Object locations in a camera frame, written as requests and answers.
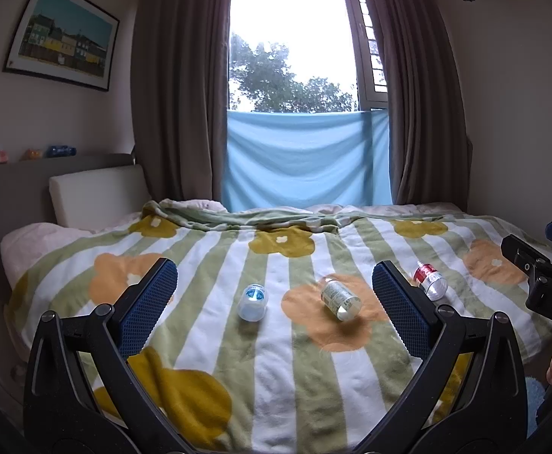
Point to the brown curtain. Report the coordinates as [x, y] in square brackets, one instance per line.
[181, 80]
[417, 104]

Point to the green-label plastic bottle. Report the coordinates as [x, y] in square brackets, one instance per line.
[340, 299]

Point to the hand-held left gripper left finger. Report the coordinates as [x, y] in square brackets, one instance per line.
[149, 307]

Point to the blue fluffy rug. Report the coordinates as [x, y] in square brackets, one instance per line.
[535, 402]

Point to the framed houses picture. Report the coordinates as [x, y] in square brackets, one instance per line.
[63, 33]

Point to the blue-label plastic bottle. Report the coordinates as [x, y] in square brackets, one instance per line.
[252, 303]

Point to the light blue cloth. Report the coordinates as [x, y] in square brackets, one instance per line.
[304, 161]

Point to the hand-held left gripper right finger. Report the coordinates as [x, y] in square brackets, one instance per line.
[401, 310]

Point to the small blue toy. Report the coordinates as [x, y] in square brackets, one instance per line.
[60, 151]

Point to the cream headboard cushion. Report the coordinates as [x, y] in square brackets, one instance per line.
[96, 194]

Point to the floral striped blanket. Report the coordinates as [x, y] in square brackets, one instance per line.
[276, 369]

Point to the white frame window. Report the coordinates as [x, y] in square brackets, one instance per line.
[294, 33]

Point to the small orange toy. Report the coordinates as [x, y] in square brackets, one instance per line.
[32, 154]

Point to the red-label plastic bottle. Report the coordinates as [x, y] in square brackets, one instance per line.
[430, 282]

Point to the pink fluffy pillow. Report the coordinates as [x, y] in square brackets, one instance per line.
[37, 241]

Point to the grey bed headboard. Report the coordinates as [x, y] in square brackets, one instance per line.
[11, 189]

